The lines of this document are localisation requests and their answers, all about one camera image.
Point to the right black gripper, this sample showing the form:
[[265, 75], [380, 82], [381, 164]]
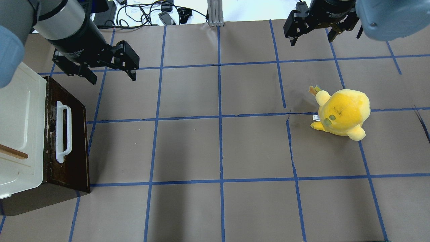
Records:
[[333, 8]]

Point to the yellow plush toy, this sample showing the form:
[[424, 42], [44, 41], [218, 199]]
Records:
[[342, 113]]

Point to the wooden stick handle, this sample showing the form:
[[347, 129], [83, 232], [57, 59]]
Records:
[[12, 152]]

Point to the white plastic drawer handle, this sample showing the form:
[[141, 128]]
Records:
[[63, 132]]

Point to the black power adapter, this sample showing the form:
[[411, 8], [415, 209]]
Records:
[[104, 11]]

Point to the aluminium frame post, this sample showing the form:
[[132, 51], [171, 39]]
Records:
[[215, 13]]

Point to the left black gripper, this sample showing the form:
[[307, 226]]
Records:
[[78, 39]]

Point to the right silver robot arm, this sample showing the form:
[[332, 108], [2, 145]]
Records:
[[383, 20]]

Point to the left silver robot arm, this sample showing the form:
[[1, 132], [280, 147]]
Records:
[[37, 23]]

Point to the cream plastic storage box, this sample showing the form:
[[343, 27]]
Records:
[[22, 128]]

